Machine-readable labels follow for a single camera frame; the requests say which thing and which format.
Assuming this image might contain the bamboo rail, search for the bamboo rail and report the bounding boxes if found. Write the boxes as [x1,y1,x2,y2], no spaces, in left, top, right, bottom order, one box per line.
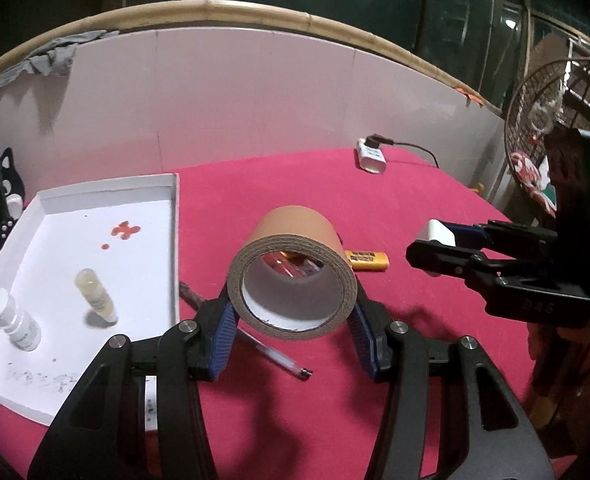
[0,0,506,116]

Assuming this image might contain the clear ballpoint pen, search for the clear ballpoint pen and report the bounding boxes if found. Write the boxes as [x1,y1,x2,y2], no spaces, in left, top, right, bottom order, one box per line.
[179,281,314,382]

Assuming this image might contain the round wire chair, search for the round wire chair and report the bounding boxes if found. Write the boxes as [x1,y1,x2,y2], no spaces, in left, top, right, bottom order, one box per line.
[504,57,590,231]

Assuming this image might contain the brown tape roll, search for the brown tape roll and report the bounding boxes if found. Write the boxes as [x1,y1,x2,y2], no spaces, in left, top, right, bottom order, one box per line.
[226,206,359,343]

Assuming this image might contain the person's clothing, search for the person's clothing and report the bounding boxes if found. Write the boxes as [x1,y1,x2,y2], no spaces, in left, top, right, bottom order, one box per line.
[525,305,590,463]

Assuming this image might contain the black charger cable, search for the black charger cable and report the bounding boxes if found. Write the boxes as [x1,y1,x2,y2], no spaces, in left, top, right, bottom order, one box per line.
[365,133,441,168]

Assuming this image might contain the small white bottle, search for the small white bottle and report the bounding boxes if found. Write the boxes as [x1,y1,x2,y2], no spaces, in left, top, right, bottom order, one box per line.
[0,290,42,351]

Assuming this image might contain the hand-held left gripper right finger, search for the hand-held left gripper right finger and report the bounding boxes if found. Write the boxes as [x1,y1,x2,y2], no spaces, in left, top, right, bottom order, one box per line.
[347,290,556,480]

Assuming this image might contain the yellow lighter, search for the yellow lighter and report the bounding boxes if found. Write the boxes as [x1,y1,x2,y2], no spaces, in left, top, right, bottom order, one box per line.
[344,249,390,272]

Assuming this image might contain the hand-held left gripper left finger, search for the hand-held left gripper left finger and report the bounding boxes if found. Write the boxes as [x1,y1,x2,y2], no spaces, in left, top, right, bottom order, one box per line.
[27,286,241,480]

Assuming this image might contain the white rectangular block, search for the white rectangular block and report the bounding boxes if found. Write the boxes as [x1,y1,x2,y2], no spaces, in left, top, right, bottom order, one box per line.
[422,218,457,278]

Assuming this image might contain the grey cloth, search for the grey cloth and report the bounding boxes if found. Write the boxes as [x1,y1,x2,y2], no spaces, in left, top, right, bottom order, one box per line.
[0,30,120,103]

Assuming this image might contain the white shallow tray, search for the white shallow tray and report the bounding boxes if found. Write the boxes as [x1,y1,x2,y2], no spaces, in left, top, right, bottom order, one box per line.
[0,172,182,426]

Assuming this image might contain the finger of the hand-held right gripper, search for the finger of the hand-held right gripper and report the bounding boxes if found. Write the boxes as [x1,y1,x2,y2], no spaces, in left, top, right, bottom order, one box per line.
[448,221,559,262]
[406,239,590,330]

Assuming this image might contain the translucent glue stick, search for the translucent glue stick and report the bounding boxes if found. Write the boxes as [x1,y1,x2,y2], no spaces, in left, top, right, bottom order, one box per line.
[74,268,119,324]

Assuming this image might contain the white charger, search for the white charger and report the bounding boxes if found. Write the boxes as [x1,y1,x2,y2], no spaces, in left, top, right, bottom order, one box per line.
[356,137,389,175]

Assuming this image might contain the printed cushion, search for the printed cushion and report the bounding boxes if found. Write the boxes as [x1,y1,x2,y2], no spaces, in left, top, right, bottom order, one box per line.
[509,154,558,217]

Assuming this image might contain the black cat-shaped stand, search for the black cat-shaped stand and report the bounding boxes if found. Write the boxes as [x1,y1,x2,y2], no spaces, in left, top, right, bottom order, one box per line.
[0,147,26,263]

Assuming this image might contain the white paper strip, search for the white paper strip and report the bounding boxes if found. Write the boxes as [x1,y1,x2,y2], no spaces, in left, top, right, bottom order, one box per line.
[144,375,159,433]

